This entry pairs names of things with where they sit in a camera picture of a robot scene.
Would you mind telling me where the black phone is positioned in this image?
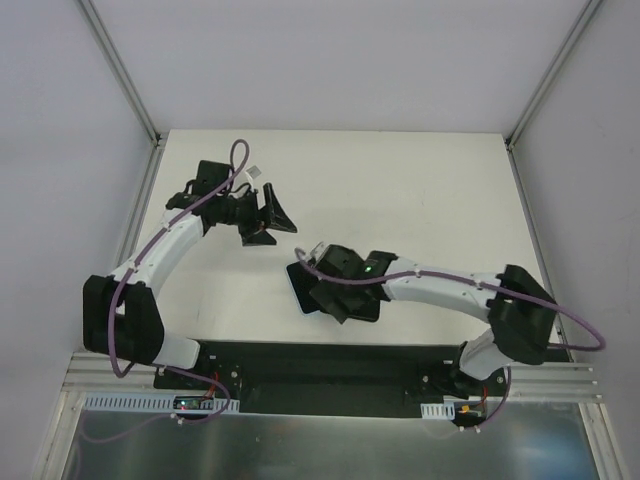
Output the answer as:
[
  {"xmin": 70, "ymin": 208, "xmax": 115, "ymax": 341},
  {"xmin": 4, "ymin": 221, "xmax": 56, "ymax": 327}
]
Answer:
[{"xmin": 346, "ymin": 297, "xmax": 380, "ymax": 323}]

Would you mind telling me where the shiny metal front panel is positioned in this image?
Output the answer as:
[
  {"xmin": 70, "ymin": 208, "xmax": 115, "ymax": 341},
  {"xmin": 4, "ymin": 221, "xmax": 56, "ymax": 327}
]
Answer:
[{"xmin": 63, "ymin": 402, "xmax": 597, "ymax": 479}]

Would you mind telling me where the right aluminium frame post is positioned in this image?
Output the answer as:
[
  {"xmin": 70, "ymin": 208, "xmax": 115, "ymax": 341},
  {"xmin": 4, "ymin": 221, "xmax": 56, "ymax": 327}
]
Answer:
[{"xmin": 505, "ymin": 0, "xmax": 605, "ymax": 152}]

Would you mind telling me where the aluminium frame post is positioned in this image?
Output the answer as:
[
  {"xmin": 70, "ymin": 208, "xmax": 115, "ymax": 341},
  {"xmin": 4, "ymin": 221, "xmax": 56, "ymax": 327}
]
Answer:
[
  {"xmin": 505, "ymin": 0, "xmax": 605, "ymax": 152},
  {"xmin": 74, "ymin": 0, "xmax": 163, "ymax": 147}
]

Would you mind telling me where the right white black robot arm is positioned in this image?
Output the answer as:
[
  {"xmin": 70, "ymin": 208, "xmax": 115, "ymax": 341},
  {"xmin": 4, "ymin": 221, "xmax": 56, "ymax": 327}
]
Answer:
[{"xmin": 296, "ymin": 244, "xmax": 555, "ymax": 398}]

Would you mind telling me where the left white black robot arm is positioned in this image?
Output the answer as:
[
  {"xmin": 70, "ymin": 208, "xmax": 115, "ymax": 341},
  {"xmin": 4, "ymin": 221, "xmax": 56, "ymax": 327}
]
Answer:
[{"xmin": 82, "ymin": 160, "xmax": 297, "ymax": 389}]

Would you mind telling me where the blue-cased smartphone on table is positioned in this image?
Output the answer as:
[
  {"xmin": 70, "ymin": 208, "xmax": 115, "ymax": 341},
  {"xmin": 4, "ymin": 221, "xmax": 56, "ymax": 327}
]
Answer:
[{"xmin": 286, "ymin": 262, "xmax": 320, "ymax": 315}]

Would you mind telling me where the left white cable duct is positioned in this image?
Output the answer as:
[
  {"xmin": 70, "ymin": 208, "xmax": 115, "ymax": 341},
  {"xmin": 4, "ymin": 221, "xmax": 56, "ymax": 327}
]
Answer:
[{"xmin": 84, "ymin": 393, "xmax": 240, "ymax": 415}]

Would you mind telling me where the left aluminium frame post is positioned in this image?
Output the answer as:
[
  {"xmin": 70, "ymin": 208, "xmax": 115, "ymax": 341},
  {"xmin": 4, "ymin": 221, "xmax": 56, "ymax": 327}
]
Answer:
[{"xmin": 74, "ymin": 0, "xmax": 163, "ymax": 147}]

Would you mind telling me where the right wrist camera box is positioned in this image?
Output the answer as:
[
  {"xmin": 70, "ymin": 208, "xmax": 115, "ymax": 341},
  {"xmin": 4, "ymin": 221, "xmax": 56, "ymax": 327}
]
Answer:
[{"xmin": 304, "ymin": 242, "xmax": 329, "ymax": 265}]

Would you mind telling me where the white cable duct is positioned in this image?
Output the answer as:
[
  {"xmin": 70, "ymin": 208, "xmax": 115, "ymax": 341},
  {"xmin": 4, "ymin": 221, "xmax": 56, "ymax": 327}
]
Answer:
[
  {"xmin": 420, "ymin": 401, "xmax": 456, "ymax": 421},
  {"xmin": 84, "ymin": 393, "xmax": 240, "ymax": 415}
]

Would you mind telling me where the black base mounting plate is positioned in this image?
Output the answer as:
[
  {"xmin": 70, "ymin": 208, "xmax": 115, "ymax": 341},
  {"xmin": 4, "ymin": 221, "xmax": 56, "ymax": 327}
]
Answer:
[{"xmin": 153, "ymin": 341, "xmax": 506, "ymax": 418}]

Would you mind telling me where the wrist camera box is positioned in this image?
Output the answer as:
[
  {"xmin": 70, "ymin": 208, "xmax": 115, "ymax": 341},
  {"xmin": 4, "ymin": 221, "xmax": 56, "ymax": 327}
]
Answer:
[
  {"xmin": 244, "ymin": 165, "xmax": 262, "ymax": 187},
  {"xmin": 304, "ymin": 242, "xmax": 329, "ymax": 265}
]

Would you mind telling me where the right white cable duct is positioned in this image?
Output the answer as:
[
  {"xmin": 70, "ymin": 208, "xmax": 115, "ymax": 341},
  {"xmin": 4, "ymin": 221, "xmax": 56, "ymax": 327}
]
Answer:
[{"xmin": 420, "ymin": 401, "xmax": 456, "ymax": 421}]

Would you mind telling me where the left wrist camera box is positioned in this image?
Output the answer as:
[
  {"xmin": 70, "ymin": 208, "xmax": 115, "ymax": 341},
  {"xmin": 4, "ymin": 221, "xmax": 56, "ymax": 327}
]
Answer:
[{"xmin": 244, "ymin": 165, "xmax": 262, "ymax": 187}]

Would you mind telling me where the aluminium front rail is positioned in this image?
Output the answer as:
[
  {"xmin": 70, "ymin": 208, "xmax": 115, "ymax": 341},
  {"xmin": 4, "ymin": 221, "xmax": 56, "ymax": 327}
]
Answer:
[{"xmin": 61, "ymin": 352, "xmax": 604, "ymax": 404}]

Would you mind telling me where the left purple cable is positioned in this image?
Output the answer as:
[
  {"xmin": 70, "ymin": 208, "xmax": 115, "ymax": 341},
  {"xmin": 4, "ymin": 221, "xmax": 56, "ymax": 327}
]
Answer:
[{"xmin": 108, "ymin": 139, "xmax": 251, "ymax": 381}]

